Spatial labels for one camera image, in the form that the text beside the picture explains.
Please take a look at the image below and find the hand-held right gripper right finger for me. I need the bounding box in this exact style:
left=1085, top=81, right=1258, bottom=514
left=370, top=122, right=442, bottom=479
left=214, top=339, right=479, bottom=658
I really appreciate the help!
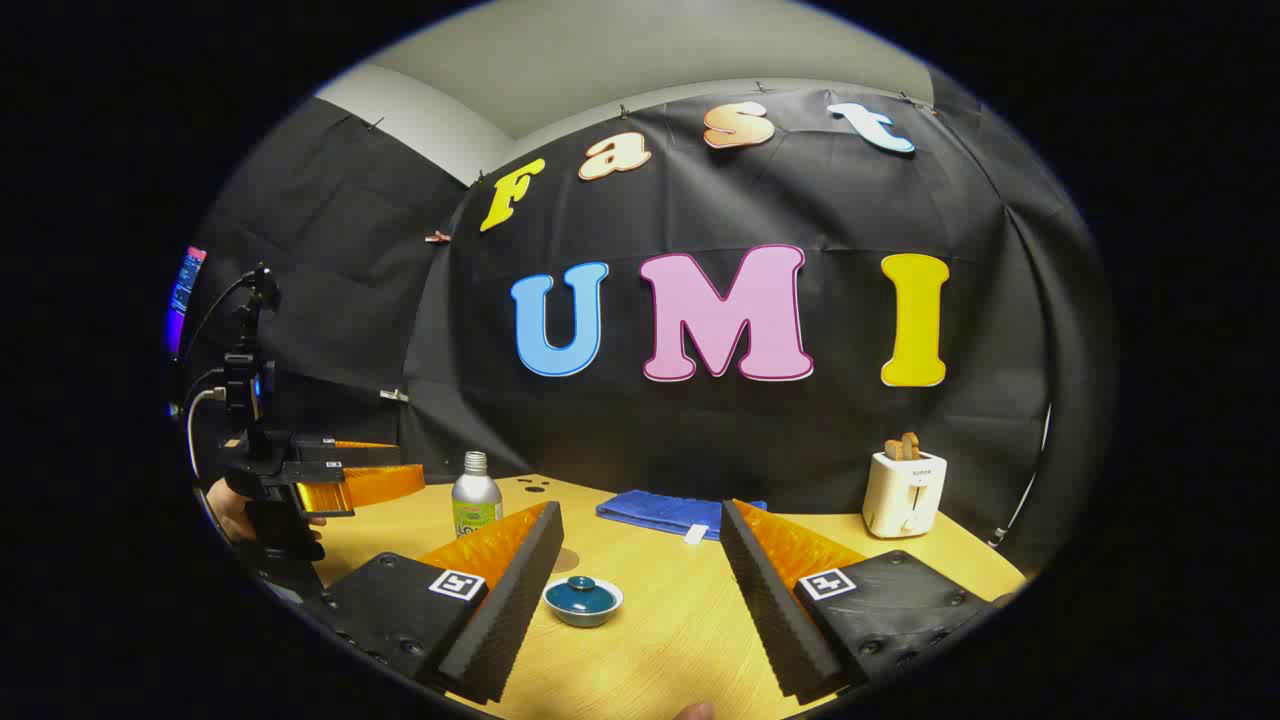
left=720, top=498, right=997, bottom=705

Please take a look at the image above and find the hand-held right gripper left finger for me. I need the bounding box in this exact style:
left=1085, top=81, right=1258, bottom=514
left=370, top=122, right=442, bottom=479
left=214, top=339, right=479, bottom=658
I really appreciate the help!
left=300, top=500, right=566, bottom=706

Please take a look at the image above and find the silver green-label water bottle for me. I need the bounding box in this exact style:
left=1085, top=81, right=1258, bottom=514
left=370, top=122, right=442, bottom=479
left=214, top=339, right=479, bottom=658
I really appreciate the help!
left=451, top=451, right=504, bottom=539

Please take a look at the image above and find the blue towel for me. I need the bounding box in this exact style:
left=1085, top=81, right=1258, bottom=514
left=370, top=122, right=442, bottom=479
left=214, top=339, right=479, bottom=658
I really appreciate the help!
left=596, top=489, right=769, bottom=542

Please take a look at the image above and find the white toaster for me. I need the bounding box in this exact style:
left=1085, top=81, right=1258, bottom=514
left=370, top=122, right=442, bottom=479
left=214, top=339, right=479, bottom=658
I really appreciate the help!
left=862, top=450, right=948, bottom=539

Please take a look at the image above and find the black backdrop cloth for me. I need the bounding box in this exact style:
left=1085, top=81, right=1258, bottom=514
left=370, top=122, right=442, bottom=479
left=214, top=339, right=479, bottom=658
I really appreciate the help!
left=185, top=85, right=1116, bottom=561

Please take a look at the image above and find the glowing screen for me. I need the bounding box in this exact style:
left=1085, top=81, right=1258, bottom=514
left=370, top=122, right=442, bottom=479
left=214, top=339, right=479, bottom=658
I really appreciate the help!
left=165, top=245, right=208, bottom=357

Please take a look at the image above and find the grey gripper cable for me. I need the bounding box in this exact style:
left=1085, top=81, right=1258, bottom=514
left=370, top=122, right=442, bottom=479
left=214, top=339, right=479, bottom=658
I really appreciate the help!
left=185, top=386, right=223, bottom=481

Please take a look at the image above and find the white cable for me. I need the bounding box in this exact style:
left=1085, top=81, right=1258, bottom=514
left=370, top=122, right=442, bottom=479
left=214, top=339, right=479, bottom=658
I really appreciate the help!
left=988, top=400, right=1053, bottom=549

